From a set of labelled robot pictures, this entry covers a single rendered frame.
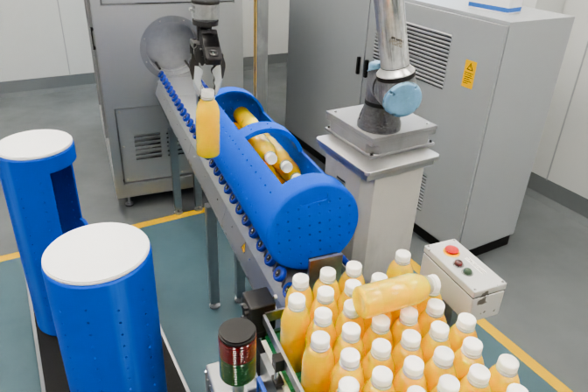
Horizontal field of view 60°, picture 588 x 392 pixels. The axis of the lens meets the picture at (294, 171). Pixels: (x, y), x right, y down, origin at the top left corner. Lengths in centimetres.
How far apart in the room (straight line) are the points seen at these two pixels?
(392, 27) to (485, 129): 146
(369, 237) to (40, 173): 124
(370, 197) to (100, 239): 85
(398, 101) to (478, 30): 134
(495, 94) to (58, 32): 469
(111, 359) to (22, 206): 87
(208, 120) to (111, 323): 61
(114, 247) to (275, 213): 46
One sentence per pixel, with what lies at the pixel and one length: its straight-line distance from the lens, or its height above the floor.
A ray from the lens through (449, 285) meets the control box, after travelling 136.
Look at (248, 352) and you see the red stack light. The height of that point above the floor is 123.
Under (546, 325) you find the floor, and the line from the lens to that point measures 308.
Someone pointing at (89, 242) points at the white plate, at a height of 104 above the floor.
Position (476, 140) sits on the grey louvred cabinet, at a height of 82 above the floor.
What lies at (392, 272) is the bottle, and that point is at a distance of 137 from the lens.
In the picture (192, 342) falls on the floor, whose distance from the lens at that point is 264.
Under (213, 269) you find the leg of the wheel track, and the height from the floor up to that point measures 26.
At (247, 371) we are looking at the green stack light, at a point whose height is 119.
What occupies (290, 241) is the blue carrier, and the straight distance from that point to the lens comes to 142.
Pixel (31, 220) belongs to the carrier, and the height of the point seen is 77.
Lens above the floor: 188
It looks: 27 degrees down
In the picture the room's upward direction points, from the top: 2 degrees clockwise
